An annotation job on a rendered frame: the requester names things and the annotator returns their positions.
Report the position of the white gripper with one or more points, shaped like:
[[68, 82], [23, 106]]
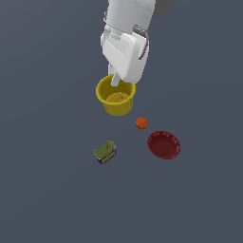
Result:
[[125, 55]]

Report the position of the dark red bowl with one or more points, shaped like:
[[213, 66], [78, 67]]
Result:
[[163, 145]]

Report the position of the small orange fruit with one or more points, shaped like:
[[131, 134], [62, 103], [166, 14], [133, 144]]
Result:
[[141, 123]]

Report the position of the yellow plastic cup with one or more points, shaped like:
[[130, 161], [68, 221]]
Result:
[[116, 96]]

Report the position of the green and blue tin can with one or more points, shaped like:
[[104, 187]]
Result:
[[105, 151]]

